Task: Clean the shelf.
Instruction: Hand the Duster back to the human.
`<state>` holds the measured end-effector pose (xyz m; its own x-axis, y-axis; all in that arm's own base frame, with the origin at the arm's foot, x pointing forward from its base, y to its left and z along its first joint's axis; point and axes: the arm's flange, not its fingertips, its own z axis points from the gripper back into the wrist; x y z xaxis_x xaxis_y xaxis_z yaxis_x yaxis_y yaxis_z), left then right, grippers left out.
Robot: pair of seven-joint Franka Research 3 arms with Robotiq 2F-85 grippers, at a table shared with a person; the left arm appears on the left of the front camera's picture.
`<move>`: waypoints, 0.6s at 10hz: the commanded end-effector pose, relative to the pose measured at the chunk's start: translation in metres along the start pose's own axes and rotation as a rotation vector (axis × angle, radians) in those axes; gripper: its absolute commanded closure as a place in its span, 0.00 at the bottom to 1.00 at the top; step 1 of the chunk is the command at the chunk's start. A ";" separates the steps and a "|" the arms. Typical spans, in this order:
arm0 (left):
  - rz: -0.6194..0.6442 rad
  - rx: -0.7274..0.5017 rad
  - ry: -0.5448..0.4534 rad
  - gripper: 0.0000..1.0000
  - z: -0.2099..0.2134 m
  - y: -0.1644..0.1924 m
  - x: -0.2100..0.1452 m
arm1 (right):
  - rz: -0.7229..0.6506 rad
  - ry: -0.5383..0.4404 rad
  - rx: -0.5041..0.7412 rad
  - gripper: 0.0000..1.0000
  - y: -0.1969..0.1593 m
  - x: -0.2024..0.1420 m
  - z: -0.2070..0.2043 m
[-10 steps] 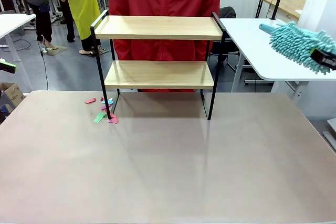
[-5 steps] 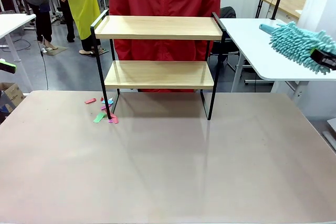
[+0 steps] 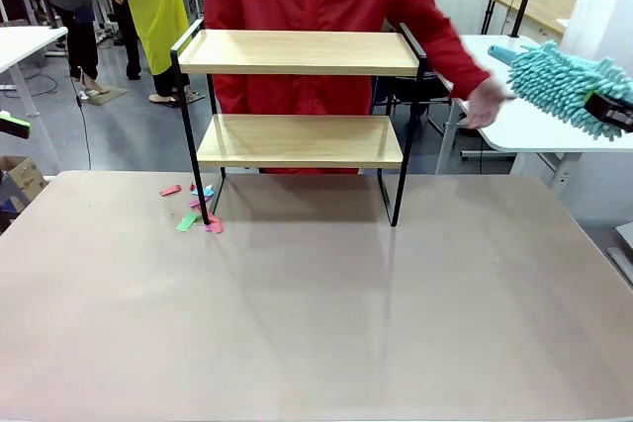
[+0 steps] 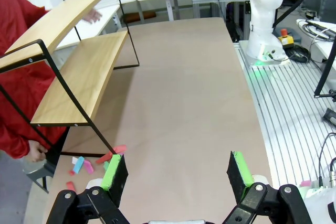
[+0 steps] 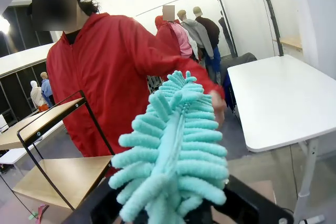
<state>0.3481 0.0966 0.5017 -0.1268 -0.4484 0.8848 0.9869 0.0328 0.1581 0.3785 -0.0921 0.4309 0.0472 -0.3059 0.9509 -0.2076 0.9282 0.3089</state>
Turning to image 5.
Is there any white panel with black frame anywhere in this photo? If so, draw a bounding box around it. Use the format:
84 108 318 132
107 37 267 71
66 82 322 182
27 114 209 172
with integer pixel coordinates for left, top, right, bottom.
211 0 263 58

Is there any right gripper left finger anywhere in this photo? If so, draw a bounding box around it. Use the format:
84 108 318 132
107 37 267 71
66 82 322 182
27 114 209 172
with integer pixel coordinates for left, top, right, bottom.
64 176 125 224

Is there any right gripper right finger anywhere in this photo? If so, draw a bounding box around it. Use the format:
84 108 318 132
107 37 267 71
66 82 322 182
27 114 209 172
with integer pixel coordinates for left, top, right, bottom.
209 174 294 224

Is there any person's left forearm red sleeve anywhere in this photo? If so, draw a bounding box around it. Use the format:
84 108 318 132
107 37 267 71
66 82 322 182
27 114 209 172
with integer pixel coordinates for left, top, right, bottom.
167 56 226 99

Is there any person's left hand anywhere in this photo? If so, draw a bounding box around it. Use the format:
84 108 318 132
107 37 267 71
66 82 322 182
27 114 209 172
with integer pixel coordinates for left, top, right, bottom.
209 90 227 131

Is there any person in red jacket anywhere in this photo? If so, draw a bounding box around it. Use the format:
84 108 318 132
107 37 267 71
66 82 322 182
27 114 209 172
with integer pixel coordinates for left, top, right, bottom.
27 0 226 177

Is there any pink paper scrap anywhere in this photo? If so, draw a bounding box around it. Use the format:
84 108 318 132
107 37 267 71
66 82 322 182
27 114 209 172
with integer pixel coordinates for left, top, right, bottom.
36 204 49 221

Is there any black frame wooden two-tier shelf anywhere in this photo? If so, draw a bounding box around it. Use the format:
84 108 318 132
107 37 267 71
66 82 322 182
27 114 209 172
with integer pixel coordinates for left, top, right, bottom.
0 90 116 211

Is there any wooden top table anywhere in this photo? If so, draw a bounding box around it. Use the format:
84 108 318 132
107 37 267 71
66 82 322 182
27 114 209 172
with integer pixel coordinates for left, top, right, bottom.
272 36 303 57

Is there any blue shirt mannequin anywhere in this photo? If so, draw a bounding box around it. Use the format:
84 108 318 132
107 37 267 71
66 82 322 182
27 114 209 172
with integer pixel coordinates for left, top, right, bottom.
40 71 56 108

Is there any black chair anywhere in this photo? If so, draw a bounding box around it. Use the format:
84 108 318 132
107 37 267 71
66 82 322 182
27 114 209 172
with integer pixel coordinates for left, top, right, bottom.
219 52 258 120

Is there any teal chenille duster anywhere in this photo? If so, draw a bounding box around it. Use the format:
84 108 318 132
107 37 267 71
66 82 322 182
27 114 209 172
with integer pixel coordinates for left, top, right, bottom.
109 69 229 224

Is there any grey hoodie mannequin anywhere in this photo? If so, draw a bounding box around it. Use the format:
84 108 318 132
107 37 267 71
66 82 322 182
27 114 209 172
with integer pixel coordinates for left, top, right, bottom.
177 9 221 83

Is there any dark jacket mannequin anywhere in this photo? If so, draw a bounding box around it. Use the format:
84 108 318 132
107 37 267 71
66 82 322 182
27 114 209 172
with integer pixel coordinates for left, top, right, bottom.
193 6 221 51

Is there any small white table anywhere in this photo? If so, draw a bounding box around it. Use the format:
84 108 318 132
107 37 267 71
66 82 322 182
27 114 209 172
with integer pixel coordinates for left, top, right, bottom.
0 121 65 168

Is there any large white table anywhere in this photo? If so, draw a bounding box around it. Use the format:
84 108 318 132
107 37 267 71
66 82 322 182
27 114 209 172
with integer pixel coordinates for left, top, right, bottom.
227 54 336 222

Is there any thick black stand pole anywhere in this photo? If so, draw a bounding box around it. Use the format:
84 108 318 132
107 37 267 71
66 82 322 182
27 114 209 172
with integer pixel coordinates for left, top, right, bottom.
258 0 285 57

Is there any figure in red pink clothes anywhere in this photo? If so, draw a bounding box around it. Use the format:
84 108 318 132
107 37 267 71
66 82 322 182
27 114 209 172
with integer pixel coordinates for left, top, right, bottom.
154 5 196 61

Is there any white hooded mannequin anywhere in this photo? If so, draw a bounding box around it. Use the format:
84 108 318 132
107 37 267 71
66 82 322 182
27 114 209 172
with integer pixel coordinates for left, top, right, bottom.
29 80 49 113

